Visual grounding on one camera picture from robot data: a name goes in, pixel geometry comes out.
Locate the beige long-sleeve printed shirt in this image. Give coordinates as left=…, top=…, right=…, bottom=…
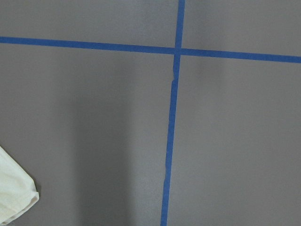
left=0, top=148, right=40, bottom=226

